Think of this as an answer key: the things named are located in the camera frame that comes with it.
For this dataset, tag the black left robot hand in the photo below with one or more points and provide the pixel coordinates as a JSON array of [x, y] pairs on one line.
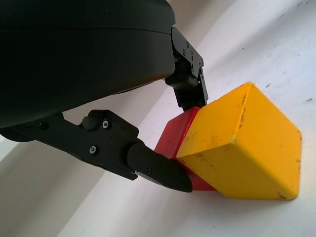
[[81, 56]]

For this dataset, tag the red block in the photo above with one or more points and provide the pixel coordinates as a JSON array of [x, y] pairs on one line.
[[174, 133]]

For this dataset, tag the yellow block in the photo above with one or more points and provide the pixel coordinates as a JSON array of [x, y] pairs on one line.
[[247, 148]]

